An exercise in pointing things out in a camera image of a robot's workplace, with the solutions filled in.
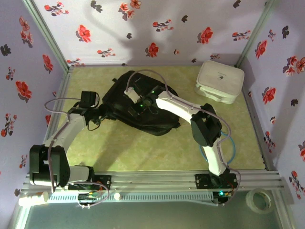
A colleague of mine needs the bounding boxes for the left circuit board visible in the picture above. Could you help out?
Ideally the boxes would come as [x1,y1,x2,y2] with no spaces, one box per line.
[78,193,102,203]

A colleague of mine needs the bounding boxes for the white zipper pouch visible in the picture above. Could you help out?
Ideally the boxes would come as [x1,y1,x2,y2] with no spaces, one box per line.
[194,60,245,104]

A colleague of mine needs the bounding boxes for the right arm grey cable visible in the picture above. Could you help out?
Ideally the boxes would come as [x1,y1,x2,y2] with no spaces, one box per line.
[127,69,242,207]

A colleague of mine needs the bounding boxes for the black backpack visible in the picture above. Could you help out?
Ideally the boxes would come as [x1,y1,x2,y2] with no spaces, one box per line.
[102,70,181,137]

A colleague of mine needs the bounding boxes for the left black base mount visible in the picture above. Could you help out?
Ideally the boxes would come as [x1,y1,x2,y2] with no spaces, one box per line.
[68,175,112,191]

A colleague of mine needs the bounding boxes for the white slotted cable duct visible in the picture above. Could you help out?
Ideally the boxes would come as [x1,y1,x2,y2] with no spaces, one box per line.
[47,192,214,204]

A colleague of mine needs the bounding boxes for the blue tube ring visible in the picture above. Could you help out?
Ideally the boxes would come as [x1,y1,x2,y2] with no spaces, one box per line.
[199,130,236,166]

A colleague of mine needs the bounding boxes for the aluminium side rail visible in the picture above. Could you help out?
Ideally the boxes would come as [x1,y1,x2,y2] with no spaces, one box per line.
[242,88,279,171]
[38,68,72,172]

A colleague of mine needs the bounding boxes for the clear tape roll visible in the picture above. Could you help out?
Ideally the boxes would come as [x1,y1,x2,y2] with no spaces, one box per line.
[245,187,275,214]

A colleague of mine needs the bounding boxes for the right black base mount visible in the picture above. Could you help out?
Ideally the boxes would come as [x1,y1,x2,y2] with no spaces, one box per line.
[194,173,238,190]

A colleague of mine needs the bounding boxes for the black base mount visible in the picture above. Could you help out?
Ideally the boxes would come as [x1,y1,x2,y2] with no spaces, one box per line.
[68,175,112,191]
[194,173,238,190]

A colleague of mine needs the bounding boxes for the aluminium corner post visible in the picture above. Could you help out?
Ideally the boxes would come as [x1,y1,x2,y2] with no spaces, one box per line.
[21,0,74,72]
[234,0,279,69]

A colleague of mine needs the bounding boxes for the aluminium frame rail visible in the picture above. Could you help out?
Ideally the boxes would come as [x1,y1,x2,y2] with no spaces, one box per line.
[21,169,285,192]

